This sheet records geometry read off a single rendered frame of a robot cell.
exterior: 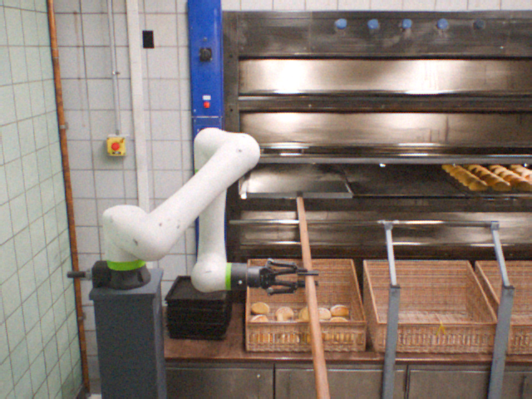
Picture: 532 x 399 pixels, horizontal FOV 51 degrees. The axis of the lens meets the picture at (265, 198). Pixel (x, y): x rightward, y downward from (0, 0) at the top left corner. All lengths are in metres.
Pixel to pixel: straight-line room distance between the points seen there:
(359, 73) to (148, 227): 1.55
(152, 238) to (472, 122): 1.87
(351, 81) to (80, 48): 1.33
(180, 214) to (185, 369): 1.17
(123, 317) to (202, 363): 0.89
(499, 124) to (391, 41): 0.68
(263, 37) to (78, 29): 0.89
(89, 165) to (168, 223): 1.41
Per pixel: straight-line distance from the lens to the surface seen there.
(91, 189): 3.05
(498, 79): 3.01
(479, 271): 3.11
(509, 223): 3.20
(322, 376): 1.41
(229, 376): 2.70
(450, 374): 2.79
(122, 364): 1.94
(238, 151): 1.77
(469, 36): 2.97
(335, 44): 2.84
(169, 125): 2.88
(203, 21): 2.80
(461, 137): 2.98
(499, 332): 2.69
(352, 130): 2.86
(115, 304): 1.84
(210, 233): 1.99
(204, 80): 2.80
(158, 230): 1.64
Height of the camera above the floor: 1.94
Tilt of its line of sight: 15 degrees down
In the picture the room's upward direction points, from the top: straight up
